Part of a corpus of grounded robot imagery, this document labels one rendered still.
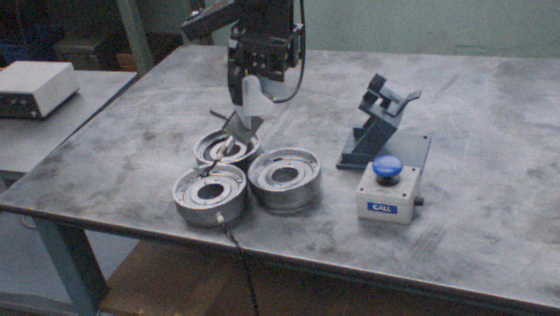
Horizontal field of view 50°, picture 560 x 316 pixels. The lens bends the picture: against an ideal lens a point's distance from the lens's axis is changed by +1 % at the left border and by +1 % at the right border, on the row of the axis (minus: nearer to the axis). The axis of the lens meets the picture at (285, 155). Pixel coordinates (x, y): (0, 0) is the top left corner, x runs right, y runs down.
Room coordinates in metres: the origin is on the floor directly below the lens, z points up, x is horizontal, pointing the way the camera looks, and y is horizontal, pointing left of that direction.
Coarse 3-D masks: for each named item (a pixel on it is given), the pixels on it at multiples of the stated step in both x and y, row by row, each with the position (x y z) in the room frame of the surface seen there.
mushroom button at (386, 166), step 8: (376, 160) 0.64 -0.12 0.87; (384, 160) 0.64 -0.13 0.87; (392, 160) 0.64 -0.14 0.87; (400, 160) 0.64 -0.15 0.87; (376, 168) 0.63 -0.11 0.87; (384, 168) 0.62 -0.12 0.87; (392, 168) 0.62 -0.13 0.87; (400, 168) 0.62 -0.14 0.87; (384, 176) 0.62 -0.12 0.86; (392, 176) 0.62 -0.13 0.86
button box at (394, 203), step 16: (368, 176) 0.65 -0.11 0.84; (400, 176) 0.64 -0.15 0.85; (416, 176) 0.63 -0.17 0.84; (368, 192) 0.61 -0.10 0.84; (384, 192) 0.61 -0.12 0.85; (400, 192) 0.60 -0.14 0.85; (416, 192) 0.63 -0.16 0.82; (368, 208) 0.61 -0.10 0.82; (384, 208) 0.60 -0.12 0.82; (400, 208) 0.59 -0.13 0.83; (400, 224) 0.59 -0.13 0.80
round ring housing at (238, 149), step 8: (208, 136) 0.83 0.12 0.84; (216, 136) 0.84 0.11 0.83; (256, 136) 0.81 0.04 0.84; (200, 144) 0.82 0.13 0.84; (208, 144) 0.82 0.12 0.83; (240, 144) 0.81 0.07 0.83; (200, 152) 0.80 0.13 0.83; (216, 152) 0.80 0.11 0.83; (232, 152) 0.82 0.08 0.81; (240, 152) 0.78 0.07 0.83; (256, 152) 0.77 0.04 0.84; (200, 160) 0.76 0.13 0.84; (224, 160) 0.77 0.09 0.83; (232, 160) 0.75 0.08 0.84; (240, 160) 0.75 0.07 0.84; (248, 160) 0.75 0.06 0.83; (240, 168) 0.75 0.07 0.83; (248, 168) 0.75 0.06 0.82
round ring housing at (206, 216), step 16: (192, 176) 0.74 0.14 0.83; (208, 176) 0.74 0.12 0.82; (240, 176) 0.72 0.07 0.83; (176, 192) 0.70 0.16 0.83; (192, 192) 0.70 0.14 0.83; (208, 192) 0.71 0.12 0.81; (224, 192) 0.69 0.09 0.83; (240, 192) 0.67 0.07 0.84; (192, 208) 0.65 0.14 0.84; (208, 208) 0.64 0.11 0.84; (224, 208) 0.65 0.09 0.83; (240, 208) 0.66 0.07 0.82; (192, 224) 0.66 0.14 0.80; (208, 224) 0.65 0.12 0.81
